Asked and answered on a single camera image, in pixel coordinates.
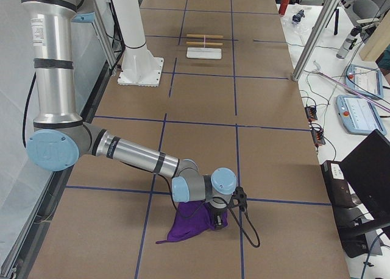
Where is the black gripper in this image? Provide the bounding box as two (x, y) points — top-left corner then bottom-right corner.
(208, 203), (228, 227)

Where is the purple towel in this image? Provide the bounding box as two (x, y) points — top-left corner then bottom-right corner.
(156, 201), (217, 244)

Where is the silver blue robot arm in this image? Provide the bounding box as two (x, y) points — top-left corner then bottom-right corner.
(21, 0), (238, 229)

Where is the white rack with wooden rods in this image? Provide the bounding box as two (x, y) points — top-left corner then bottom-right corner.
(186, 34), (224, 60)

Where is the black box with label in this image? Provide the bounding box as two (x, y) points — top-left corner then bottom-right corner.
(321, 160), (361, 213)

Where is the black monitor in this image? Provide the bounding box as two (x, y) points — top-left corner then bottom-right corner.
(339, 129), (389, 218)

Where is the near blue teach pendant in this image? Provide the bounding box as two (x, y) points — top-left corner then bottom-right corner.
(336, 95), (387, 135)

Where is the blue teach pendant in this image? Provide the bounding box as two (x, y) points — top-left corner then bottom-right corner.
(345, 65), (384, 99)
(336, 95), (387, 135)

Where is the reacher grabber stick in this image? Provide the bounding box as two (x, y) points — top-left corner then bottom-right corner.
(313, 64), (389, 113)

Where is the far blue teach pendant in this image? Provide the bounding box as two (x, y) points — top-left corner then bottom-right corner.
(345, 65), (384, 99)

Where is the dark blue folded umbrella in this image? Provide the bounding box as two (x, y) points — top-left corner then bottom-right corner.
(292, 9), (305, 24)

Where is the clear water bottle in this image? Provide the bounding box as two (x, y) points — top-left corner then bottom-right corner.
(336, 26), (362, 59)

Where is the red cylinder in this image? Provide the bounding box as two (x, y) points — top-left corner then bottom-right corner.
(278, 0), (290, 16)

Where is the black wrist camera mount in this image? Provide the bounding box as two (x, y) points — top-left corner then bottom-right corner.
(230, 186), (247, 212)

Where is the white pedestal column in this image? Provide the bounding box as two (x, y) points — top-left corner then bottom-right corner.
(115, 0), (164, 87)

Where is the aluminium frame post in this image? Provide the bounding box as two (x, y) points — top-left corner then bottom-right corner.
(292, 0), (339, 82)

